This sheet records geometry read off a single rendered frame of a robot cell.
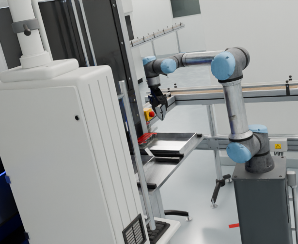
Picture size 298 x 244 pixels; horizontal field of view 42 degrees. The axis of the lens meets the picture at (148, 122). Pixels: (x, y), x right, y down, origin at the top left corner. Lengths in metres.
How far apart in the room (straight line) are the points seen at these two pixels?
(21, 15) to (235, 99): 1.00
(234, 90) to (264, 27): 1.73
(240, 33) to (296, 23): 0.46
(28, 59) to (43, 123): 0.21
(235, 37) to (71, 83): 2.53
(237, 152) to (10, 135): 1.02
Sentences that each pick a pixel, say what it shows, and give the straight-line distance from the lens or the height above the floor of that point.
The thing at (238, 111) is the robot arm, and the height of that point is 1.16.
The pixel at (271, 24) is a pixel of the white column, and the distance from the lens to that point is 3.47.
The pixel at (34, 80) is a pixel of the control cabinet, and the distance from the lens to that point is 1.30.
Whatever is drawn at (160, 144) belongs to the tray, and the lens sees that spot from 2.33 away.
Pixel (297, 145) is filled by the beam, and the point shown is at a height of 0.48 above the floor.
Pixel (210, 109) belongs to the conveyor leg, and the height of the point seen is 0.78.
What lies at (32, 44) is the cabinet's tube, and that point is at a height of 1.66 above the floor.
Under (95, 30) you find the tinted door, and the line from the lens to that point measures 2.18.
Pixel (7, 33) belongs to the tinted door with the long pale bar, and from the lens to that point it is 1.73.
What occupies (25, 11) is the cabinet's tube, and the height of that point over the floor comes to 1.76.
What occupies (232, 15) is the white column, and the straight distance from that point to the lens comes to 3.54.
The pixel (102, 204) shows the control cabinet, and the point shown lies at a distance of 1.29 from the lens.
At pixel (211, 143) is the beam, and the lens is 3.26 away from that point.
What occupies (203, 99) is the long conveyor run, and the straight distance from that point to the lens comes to 3.11.
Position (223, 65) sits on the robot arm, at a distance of 1.76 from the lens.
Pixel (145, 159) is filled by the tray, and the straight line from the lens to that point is 2.15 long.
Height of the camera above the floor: 1.73
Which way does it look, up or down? 18 degrees down
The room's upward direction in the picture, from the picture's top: 11 degrees counter-clockwise
